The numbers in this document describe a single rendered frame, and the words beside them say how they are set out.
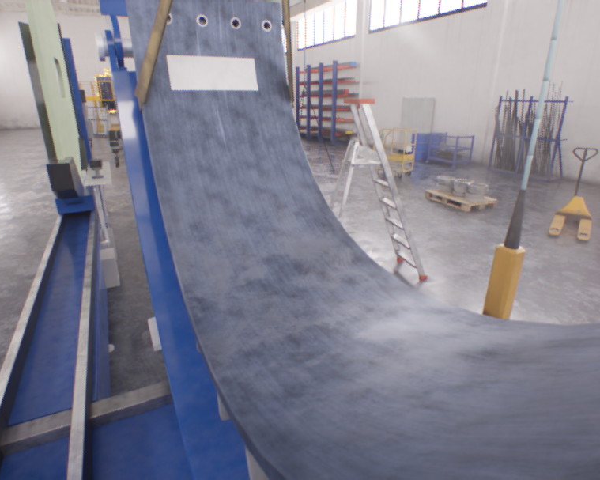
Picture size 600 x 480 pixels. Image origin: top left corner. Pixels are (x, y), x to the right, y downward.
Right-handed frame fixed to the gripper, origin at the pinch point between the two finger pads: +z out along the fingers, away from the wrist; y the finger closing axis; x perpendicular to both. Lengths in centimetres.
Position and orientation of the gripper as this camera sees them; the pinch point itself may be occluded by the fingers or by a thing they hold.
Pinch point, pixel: (118, 166)
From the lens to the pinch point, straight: 537.6
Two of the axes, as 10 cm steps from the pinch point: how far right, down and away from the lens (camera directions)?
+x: 9.4, -1.2, 3.1
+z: 0.0, 9.3, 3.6
